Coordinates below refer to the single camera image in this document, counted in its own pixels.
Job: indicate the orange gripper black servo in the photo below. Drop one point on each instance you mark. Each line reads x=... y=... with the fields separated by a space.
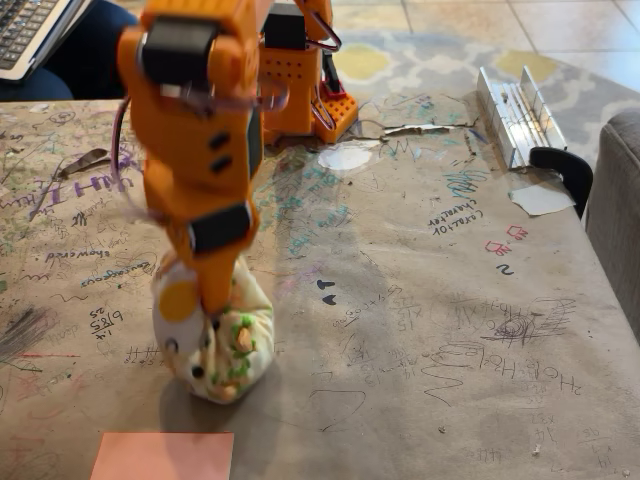
x=218 y=231

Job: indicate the white plush toy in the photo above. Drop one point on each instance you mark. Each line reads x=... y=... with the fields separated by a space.
x=235 y=350

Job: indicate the orange robot arm with base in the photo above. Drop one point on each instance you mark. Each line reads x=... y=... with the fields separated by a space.
x=190 y=135

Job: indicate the pink paper sheet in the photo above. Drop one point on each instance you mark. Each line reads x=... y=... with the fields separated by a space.
x=160 y=457

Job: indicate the brown scribbled paper table cover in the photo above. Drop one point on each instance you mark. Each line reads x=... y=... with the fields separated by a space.
x=400 y=300

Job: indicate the black plug in red socket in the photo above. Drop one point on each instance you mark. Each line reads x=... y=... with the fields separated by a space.
x=332 y=75

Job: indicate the dark blue trouser leg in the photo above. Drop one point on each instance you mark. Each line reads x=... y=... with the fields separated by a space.
x=35 y=90
x=95 y=55

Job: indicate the grey laptop with black keys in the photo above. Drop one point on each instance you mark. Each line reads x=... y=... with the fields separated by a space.
x=25 y=30

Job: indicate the grey yellow patterned rug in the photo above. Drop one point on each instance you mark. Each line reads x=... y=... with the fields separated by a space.
x=425 y=65

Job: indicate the white tape piece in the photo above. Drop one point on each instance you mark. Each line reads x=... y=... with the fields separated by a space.
x=542 y=200

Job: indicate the black table clamp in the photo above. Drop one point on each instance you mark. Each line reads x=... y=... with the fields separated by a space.
x=570 y=172

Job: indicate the grey upholstered sofa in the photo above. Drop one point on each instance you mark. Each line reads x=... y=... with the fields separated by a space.
x=617 y=210

